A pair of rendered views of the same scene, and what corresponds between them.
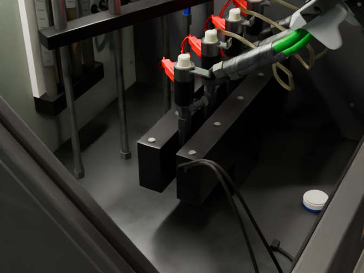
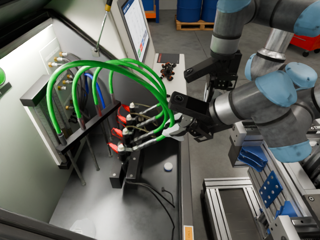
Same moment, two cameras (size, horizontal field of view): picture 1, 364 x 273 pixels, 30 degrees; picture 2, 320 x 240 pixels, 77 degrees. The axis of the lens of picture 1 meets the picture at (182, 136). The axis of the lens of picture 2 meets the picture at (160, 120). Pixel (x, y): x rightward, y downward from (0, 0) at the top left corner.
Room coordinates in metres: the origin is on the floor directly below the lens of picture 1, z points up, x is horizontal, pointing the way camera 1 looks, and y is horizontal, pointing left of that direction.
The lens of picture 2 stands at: (0.32, 0.07, 1.64)
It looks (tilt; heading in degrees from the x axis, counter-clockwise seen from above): 42 degrees down; 335
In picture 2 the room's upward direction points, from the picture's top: straight up
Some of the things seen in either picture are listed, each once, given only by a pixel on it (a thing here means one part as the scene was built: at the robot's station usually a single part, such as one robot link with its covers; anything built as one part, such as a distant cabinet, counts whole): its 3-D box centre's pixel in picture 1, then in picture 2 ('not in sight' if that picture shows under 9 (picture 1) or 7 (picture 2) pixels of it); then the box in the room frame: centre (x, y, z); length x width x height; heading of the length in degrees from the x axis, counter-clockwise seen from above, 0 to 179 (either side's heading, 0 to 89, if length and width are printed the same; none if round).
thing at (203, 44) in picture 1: (216, 105); (130, 150); (0.86, -0.05, 0.99); 0.05 x 0.03 x 0.21; 61
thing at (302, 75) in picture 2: not in sight; (294, 82); (0.73, -0.73, 1.20); 0.13 x 0.12 x 0.14; 16
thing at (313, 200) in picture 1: (315, 200); (168, 166); (0.81, -0.21, 0.84); 0.04 x 0.04 x 0.01
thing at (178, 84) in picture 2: not in sight; (168, 78); (1.33, -0.47, 0.97); 0.70 x 0.22 x 0.03; 151
